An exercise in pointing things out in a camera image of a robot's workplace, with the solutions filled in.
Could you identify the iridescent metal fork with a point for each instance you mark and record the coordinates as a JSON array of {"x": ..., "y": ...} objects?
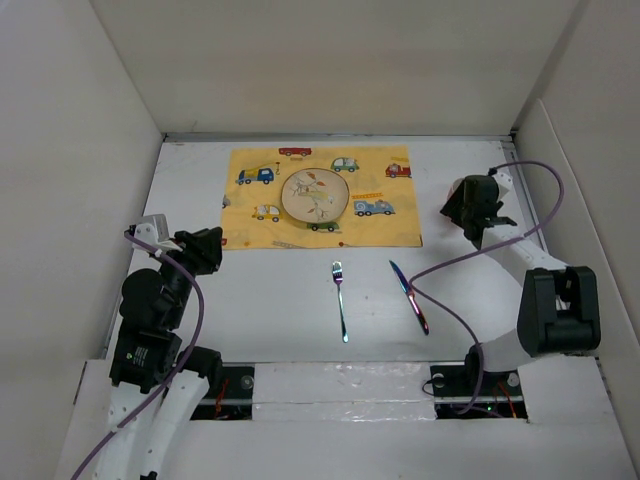
[{"x": 337, "y": 275}]

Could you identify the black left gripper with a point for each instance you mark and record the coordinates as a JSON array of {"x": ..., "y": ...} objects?
[{"x": 202, "y": 245}]

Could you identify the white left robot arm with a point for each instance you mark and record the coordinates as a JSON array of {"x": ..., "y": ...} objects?
[{"x": 157, "y": 381}]

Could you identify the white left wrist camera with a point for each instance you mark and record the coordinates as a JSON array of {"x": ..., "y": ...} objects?
[{"x": 150, "y": 231}]

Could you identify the iridescent metal knife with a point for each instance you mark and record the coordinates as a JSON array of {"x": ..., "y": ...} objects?
[{"x": 410, "y": 295}]

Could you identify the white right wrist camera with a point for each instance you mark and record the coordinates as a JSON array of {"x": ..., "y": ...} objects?
[{"x": 503, "y": 180}]

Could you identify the pink cup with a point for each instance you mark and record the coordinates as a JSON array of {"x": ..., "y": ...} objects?
[{"x": 454, "y": 187}]

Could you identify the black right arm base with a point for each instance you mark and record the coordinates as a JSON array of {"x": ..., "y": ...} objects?
[{"x": 463, "y": 391}]

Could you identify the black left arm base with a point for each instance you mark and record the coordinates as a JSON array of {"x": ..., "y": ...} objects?
[{"x": 232, "y": 400}]

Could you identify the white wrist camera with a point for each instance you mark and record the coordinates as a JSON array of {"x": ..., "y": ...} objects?
[
  {"x": 150, "y": 231},
  {"x": 503, "y": 180}
]

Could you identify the beige bird pattern plate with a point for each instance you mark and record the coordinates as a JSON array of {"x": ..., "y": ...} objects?
[{"x": 315, "y": 195}]

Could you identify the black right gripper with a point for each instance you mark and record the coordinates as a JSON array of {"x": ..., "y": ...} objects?
[{"x": 453, "y": 206}]

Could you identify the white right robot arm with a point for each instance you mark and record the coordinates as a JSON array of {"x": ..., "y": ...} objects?
[{"x": 559, "y": 307}]

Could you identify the yellow vehicle print cloth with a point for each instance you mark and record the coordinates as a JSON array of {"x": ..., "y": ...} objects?
[{"x": 382, "y": 210}]

